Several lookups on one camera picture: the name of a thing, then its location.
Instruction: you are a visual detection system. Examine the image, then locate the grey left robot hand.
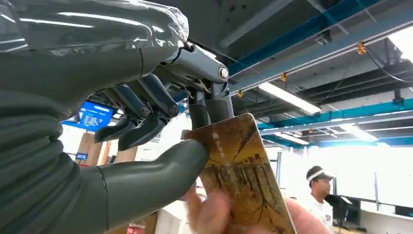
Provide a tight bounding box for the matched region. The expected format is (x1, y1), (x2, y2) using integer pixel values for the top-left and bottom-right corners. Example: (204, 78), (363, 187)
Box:
(0, 0), (235, 233)

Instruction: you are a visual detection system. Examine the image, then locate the golden printed card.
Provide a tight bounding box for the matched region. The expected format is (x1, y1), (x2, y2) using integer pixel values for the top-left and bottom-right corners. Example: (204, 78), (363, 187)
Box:
(181, 113), (298, 234)

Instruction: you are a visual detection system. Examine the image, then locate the blue display screen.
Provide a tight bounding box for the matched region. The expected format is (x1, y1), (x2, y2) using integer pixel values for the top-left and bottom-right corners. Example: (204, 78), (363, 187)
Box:
(61, 100), (117, 133)

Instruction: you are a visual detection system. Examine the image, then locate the wooden column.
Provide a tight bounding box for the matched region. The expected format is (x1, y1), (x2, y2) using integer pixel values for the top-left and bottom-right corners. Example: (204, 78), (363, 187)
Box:
(114, 146), (138, 164)
(75, 132), (104, 167)

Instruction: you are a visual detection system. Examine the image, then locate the long ceiling light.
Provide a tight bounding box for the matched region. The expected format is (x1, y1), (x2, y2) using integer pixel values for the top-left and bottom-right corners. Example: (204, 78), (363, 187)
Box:
(275, 132), (309, 146)
(258, 82), (322, 116)
(338, 124), (379, 143)

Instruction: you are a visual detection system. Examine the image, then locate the person's right hand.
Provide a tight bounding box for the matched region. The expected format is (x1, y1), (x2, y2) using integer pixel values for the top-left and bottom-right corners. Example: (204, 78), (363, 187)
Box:
(181, 184), (334, 234)

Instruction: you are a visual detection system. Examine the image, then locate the person with white visor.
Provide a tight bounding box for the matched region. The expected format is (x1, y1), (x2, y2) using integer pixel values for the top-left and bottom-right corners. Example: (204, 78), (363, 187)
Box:
(302, 165), (337, 234)

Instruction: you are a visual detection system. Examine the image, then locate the black monitor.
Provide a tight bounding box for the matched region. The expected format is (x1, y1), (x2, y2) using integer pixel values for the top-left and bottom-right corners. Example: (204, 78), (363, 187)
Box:
(324, 194), (353, 227)

